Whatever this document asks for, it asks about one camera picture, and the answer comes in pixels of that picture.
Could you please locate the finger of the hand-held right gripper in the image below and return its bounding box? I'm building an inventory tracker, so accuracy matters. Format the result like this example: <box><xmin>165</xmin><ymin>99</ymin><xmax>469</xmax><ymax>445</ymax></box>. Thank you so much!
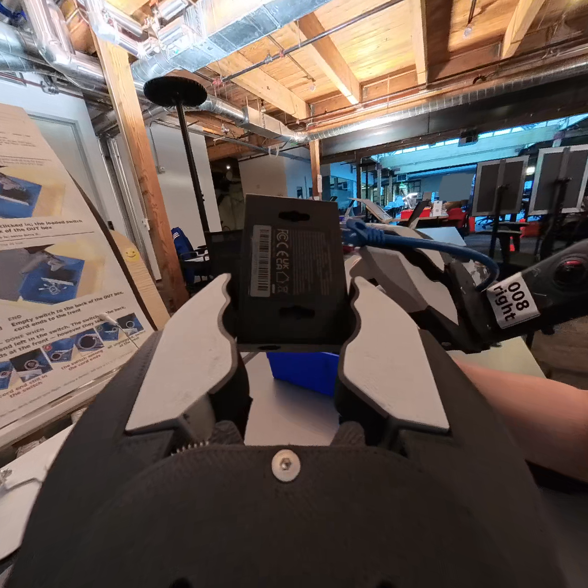
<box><xmin>349</xmin><ymin>248</ymin><xmax>460</xmax><ymax>324</ymax></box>
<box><xmin>367</xmin><ymin>224</ymin><xmax>467</xmax><ymax>276</ymax></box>

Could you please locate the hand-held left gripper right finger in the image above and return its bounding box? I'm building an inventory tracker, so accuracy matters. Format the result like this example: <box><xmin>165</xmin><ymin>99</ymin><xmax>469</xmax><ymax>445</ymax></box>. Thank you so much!
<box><xmin>337</xmin><ymin>276</ymin><xmax>450</xmax><ymax>432</ymax></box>

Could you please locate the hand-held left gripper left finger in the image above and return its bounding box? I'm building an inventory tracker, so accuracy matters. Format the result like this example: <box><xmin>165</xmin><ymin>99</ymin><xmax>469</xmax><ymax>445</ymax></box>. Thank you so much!
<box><xmin>125</xmin><ymin>273</ymin><xmax>251</xmax><ymax>435</ymax></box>

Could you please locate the blue ethernet cable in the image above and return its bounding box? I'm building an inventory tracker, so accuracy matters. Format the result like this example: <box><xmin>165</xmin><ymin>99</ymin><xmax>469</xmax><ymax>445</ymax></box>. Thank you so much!
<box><xmin>345</xmin><ymin>218</ymin><xmax>500</xmax><ymax>290</ymax></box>

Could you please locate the black ethernet switch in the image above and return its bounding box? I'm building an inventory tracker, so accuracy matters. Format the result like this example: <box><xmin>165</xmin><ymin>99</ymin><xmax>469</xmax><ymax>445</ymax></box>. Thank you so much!
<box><xmin>236</xmin><ymin>194</ymin><xmax>351</xmax><ymax>353</ymax></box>

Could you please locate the person's right forearm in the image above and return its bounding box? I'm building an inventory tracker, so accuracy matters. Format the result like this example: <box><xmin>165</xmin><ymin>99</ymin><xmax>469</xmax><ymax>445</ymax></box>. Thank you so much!
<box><xmin>452</xmin><ymin>358</ymin><xmax>588</xmax><ymax>483</ymax></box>

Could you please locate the grey panel on stand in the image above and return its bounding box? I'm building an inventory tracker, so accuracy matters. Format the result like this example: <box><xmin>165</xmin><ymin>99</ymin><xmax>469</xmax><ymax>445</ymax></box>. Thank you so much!
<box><xmin>471</xmin><ymin>155</ymin><xmax>530</xmax><ymax>217</ymax></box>
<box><xmin>528</xmin><ymin>146</ymin><xmax>588</xmax><ymax>216</ymax></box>

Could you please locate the blue plastic bin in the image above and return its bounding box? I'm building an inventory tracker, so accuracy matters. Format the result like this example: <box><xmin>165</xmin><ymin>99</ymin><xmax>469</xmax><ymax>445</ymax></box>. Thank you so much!
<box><xmin>266</xmin><ymin>351</ymin><xmax>341</xmax><ymax>397</ymax></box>

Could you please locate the instruction poster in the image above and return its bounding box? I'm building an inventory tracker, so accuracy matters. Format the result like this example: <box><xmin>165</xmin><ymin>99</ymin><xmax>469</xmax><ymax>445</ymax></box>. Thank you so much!
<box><xmin>0</xmin><ymin>102</ymin><xmax>154</xmax><ymax>430</ymax></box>

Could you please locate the black floor lamp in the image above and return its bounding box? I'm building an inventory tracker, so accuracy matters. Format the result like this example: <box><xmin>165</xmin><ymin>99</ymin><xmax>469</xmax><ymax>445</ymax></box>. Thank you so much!
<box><xmin>143</xmin><ymin>76</ymin><xmax>208</xmax><ymax>235</ymax></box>

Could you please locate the long silver spiral duct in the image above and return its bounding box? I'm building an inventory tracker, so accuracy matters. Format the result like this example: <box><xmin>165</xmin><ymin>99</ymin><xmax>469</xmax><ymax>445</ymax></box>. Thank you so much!
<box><xmin>294</xmin><ymin>55</ymin><xmax>588</xmax><ymax>143</ymax></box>

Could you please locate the foil wrapped duct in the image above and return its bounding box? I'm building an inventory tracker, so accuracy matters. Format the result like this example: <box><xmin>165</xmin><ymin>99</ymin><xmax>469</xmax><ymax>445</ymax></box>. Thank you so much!
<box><xmin>131</xmin><ymin>0</ymin><xmax>331</xmax><ymax>88</ymax></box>

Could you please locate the large silver elbow duct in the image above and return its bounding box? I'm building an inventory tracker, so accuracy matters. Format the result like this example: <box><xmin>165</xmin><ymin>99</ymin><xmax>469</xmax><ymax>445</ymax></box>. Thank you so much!
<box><xmin>0</xmin><ymin>0</ymin><xmax>106</xmax><ymax>81</ymax></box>

